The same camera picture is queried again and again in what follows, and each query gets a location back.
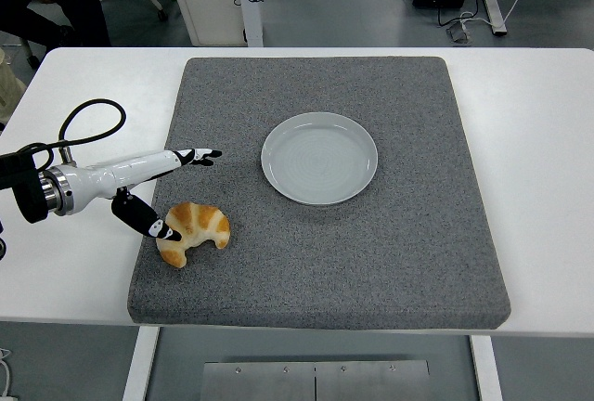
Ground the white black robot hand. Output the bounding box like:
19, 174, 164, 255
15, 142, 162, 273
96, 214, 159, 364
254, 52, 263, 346
69, 147, 223, 242

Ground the golden croissant bread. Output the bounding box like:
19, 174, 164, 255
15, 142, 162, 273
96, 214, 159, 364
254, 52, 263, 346
155, 201, 231, 268

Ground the grey round plate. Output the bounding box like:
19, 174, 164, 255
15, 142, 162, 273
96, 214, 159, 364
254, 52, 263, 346
260, 111, 379, 207

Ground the grey metal plate with screws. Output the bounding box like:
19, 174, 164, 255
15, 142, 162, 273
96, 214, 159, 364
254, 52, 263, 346
202, 359, 431, 401

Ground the beige bag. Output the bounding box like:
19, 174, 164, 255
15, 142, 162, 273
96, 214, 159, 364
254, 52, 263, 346
0, 45, 28, 126

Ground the grey chair leg with caster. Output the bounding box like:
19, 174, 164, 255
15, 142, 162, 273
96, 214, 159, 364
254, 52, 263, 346
18, 33, 41, 70

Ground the person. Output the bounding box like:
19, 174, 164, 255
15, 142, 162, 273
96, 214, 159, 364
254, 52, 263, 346
0, 0, 112, 48

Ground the white table leg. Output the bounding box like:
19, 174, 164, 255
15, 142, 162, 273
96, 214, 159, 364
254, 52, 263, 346
469, 334, 505, 401
121, 326, 161, 401

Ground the grey speckled mat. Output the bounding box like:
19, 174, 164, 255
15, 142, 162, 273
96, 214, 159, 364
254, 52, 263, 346
126, 56, 512, 330

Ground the grey foot pedal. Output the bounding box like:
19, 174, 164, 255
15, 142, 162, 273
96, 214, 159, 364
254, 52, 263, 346
445, 22, 473, 45

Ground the white desk post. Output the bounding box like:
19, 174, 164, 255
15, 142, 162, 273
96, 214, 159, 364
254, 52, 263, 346
233, 0, 265, 48

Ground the white cable loop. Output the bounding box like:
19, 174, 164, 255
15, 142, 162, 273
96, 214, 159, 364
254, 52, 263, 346
0, 347, 13, 396

